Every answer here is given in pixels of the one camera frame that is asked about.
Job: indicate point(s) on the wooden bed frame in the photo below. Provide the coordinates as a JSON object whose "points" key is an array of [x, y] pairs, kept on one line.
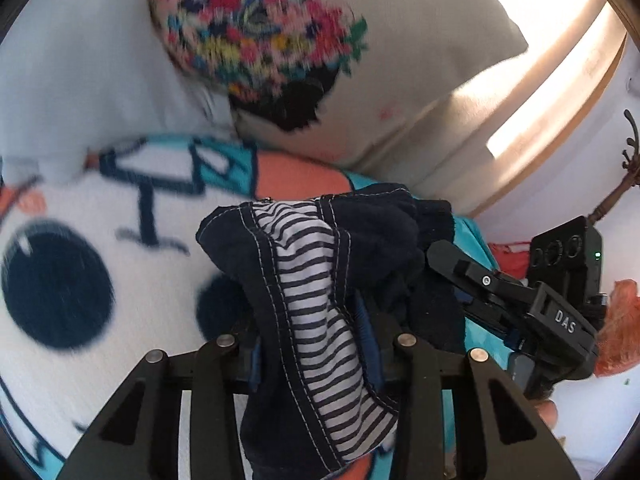
{"points": [[560, 160]]}

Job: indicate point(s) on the printed cartoon blanket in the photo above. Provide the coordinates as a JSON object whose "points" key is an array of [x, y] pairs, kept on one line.
{"points": [[165, 285]]}

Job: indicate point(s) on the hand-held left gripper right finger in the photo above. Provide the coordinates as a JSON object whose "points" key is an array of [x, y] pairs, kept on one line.
{"points": [[370, 345]]}

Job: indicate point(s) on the cream floral cushion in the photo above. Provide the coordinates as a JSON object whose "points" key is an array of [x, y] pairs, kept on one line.
{"points": [[425, 60]]}

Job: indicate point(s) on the brown branch-shaped toy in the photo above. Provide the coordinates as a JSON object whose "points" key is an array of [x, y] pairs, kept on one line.
{"points": [[631, 165]]}

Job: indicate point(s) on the orange fuzzy cloth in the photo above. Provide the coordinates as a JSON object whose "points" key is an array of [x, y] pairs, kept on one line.
{"points": [[622, 330]]}

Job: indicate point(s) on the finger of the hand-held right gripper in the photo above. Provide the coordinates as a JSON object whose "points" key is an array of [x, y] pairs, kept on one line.
{"points": [[470, 272], [492, 322]]}

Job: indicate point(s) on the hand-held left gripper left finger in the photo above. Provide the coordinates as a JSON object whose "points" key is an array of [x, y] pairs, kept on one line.
{"points": [[254, 366]]}

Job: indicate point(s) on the dark pants with striped lining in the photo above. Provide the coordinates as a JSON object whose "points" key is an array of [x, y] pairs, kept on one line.
{"points": [[300, 310]]}

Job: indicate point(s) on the person's right hand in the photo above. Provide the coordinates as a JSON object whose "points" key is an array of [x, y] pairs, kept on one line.
{"points": [[549, 412]]}

